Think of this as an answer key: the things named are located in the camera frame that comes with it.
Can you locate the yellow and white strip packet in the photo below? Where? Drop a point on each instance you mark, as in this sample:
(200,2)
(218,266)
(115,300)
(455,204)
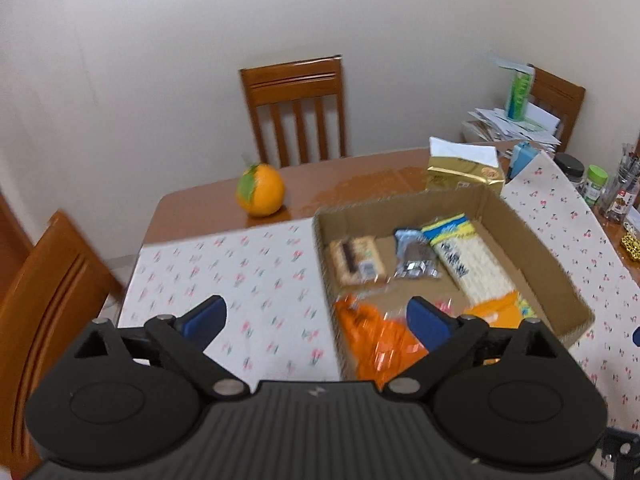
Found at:
(467,260)

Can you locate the wooden slat-back chair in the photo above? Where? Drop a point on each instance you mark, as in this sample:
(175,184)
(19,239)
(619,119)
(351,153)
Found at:
(557,100)
(295,105)
(47,285)

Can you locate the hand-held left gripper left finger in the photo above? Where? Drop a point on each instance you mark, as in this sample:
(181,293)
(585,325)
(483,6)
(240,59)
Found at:
(202,317)

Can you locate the small blue plastic item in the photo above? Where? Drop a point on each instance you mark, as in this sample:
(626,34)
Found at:
(522,160)

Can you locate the green and white carton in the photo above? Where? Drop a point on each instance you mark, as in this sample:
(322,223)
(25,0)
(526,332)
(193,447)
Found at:
(519,92)

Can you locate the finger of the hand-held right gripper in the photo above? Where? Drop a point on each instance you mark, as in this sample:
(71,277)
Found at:
(636,336)

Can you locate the clear jar with pens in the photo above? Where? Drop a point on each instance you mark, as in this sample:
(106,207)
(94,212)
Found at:
(622,195)

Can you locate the clear biscuit packet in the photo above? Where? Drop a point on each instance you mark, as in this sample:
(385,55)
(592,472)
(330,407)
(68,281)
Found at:
(356,260)

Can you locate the green-lidded bottle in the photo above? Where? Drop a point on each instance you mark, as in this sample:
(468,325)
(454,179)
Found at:
(596,185)

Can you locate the dark-lidded jar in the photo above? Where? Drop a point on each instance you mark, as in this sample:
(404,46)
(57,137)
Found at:
(570,170)

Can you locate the cardboard box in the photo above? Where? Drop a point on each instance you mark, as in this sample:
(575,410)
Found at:
(540,255)

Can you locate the pile of papers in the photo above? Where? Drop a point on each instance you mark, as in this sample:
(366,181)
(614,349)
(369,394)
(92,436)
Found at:
(505,127)

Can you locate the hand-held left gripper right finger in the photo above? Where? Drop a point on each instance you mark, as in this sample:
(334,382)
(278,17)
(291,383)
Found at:
(427,325)

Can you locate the orange fruit with leaf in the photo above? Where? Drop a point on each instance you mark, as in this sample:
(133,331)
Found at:
(260,191)

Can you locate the gold tissue box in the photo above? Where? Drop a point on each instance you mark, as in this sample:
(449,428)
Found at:
(465,172)

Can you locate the bright orange snack packet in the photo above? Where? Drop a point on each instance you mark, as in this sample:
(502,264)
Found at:
(372,342)

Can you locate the gold ornament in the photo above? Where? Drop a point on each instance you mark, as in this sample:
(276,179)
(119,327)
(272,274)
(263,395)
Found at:
(631,247)

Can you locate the cherry print tablecloth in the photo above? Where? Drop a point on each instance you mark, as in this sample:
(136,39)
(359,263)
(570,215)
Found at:
(260,280)

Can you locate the silver foil snack packet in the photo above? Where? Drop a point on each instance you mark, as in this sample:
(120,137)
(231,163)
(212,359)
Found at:
(416,257)

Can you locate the yellow-orange snack packet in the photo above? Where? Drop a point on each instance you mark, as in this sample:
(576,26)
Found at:
(505,312)

